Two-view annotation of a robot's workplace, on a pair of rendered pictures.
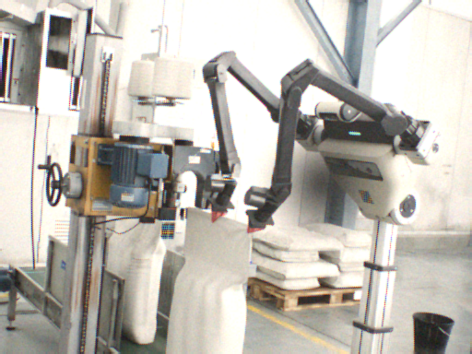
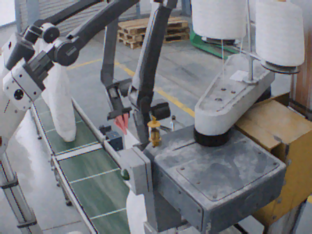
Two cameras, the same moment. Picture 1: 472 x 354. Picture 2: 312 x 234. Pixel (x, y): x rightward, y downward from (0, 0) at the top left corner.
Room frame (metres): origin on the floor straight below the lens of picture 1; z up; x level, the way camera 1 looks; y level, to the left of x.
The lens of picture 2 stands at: (3.61, 0.24, 1.77)
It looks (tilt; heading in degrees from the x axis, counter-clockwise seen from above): 27 degrees down; 188
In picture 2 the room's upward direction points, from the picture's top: 4 degrees counter-clockwise
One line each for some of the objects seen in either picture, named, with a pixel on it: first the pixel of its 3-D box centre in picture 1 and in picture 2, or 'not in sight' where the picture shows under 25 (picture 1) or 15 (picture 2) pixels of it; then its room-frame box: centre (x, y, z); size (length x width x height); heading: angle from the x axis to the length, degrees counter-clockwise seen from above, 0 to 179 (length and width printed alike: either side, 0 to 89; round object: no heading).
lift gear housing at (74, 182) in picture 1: (71, 184); not in sight; (2.62, 0.68, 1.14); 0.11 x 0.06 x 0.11; 34
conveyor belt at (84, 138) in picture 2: not in sight; (51, 105); (0.56, -1.29, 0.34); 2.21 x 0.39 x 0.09; 34
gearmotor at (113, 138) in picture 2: not in sight; (107, 135); (1.19, -0.49, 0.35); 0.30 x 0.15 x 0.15; 34
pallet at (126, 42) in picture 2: not in sight; (152, 36); (-3.10, -0.63, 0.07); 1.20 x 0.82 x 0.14; 122
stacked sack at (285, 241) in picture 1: (302, 240); not in sight; (5.62, -0.60, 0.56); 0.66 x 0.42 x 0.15; 124
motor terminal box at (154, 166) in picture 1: (152, 168); not in sight; (2.48, 0.34, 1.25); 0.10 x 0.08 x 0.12; 149
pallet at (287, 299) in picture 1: (305, 287); not in sight; (5.96, -0.71, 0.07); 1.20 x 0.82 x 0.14; 126
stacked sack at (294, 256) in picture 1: (282, 249); not in sight; (5.76, -0.44, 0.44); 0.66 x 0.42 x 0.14; 28
